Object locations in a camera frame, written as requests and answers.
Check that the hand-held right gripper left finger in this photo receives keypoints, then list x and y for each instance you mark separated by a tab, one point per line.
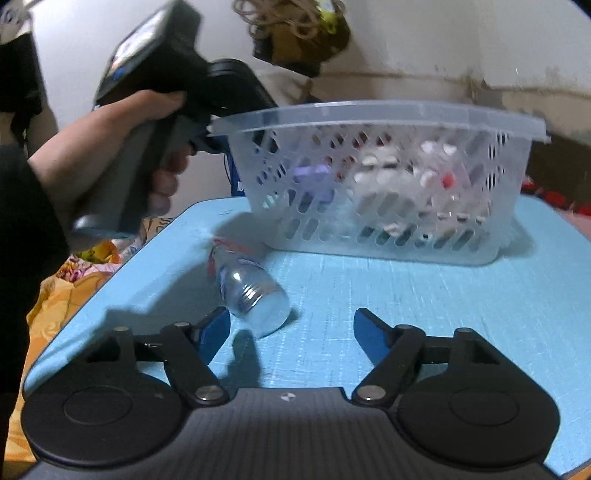
213	330

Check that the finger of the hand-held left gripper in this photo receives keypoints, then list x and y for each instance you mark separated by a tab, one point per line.
207	143

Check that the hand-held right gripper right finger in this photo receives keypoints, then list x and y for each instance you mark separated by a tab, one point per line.
371	334

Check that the clear plastic bottle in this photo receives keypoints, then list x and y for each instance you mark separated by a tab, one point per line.
254	295

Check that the clear plastic basket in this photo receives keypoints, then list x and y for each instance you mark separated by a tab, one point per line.
383	221

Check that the person's left hand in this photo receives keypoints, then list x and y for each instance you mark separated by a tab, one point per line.
92	138

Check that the purple small object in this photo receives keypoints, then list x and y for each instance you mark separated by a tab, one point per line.
314	182

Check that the dark hanging cloth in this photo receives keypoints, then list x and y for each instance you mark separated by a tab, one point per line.
21	83

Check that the white packets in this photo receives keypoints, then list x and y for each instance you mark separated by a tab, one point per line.
406	184

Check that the red cloth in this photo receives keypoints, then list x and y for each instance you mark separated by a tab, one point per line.
558	196

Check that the dark wooden cabinet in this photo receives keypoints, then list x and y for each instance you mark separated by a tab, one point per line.
563	161

